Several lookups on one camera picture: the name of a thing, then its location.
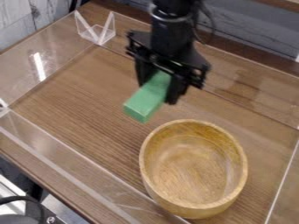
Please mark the clear acrylic front wall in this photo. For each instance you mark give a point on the clear acrylic front wall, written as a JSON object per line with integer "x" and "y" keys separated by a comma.
{"x": 85, "y": 186}

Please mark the clear acrylic corner bracket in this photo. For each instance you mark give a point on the clear acrylic corner bracket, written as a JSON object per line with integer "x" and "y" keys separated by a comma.
{"x": 99, "y": 34}

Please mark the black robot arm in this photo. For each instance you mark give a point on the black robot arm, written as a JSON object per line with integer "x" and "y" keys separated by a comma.
{"x": 176, "y": 6}

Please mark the green rectangular block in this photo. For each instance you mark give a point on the green rectangular block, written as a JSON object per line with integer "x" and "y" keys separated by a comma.
{"x": 148, "y": 98}

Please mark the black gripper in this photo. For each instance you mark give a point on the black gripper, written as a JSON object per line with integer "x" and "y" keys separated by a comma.
{"x": 165, "y": 49}

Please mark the brown wooden bowl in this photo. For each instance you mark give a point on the brown wooden bowl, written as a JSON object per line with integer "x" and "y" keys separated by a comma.
{"x": 193, "y": 168}

